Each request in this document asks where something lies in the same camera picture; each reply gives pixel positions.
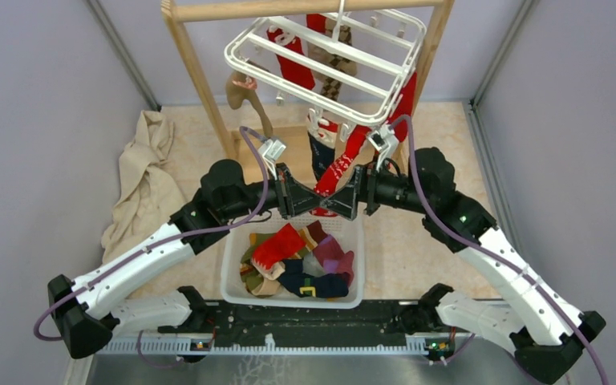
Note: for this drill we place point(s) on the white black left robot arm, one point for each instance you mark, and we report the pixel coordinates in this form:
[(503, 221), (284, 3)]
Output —
[(90, 310)]

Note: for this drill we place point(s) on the white slotted cable duct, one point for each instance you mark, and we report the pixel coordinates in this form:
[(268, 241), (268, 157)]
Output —
[(184, 346)]

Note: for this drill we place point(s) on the maroon purple sock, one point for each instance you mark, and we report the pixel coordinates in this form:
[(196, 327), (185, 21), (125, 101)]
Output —
[(334, 260)]

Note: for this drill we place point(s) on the navy patterned sock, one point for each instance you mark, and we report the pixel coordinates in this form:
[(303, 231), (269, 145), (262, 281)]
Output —
[(322, 139)]

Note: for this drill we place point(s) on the wooden hanger rack frame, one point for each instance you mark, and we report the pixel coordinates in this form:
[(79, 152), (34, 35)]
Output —
[(287, 117)]

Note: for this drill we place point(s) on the brown argyle sock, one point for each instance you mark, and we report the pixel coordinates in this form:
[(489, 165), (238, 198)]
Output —
[(331, 87)]

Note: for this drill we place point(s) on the red snowflake pattern sock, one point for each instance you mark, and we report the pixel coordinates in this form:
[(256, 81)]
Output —
[(355, 142)]

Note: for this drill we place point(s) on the olive green striped sock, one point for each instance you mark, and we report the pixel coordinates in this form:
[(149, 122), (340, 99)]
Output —
[(255, 283)]

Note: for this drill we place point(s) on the beige crumpled cloth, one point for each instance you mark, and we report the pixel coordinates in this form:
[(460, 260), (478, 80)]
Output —
[(149, 194)]

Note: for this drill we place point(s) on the grey striped sock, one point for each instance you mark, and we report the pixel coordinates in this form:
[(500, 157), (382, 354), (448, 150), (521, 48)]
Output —
[(312, 267)]

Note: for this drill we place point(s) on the small pink sock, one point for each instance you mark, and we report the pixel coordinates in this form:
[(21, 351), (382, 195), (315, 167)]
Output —
[(248, 83)]

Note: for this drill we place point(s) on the white perforated plastic basket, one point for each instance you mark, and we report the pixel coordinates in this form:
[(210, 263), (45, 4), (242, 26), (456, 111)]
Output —
[(349, 235)]

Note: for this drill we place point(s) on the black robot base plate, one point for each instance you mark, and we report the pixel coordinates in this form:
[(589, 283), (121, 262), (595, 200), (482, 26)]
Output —
[(370, 324)]

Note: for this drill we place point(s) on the black santa belt sock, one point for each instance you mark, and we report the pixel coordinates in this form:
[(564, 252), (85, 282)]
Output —
[(297, 282)]

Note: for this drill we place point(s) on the white plastic clip hanger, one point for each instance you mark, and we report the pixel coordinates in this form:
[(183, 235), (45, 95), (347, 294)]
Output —
[(385, 48)]

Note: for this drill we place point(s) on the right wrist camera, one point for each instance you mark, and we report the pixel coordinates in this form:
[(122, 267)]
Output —
[(384, 142)]

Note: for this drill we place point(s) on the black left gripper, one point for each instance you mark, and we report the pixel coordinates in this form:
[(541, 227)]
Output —
[(293, 196)]

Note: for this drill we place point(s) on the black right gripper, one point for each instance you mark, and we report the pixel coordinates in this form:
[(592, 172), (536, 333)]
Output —
[(362, 187)]

